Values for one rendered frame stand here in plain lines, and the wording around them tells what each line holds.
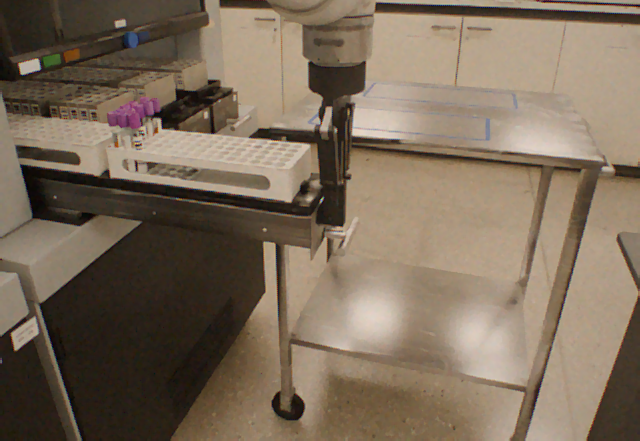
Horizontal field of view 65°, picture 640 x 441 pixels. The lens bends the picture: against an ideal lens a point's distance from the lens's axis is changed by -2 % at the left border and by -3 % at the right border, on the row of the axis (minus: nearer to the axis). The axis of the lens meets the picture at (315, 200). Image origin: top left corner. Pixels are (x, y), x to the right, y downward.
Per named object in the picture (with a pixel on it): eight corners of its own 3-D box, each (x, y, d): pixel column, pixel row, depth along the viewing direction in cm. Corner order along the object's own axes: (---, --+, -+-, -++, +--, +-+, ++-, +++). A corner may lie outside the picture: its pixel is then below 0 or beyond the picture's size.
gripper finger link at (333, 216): (345, 181, 72) (344, 183, 72) (344, 225, 76) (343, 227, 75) (325, 179, 73) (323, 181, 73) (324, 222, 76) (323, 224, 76)
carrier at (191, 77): (201, 83, 130) (199, 60, 128) (208, 84, 130) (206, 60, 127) (177, 95, 120) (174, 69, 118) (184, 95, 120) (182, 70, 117)
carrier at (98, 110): (129, 118, 104) (125, 89, 101) (138, 119, 104) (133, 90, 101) (92, 136, 94) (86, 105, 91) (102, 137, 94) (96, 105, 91)
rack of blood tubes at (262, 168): (109, 185, 79) (102, 147, 76) (146, 162, 87) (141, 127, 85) (290, 211, 71) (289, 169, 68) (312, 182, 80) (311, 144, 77)
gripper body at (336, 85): (318, 53, 70) (318, 118, 74) (298, 65, 63) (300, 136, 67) (372, 55, 68) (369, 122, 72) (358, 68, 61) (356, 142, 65)
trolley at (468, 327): (270, 418, 136) (253, 124, 100) (319, 314, 176) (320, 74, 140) (532, 483, 119) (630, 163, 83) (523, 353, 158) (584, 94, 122)
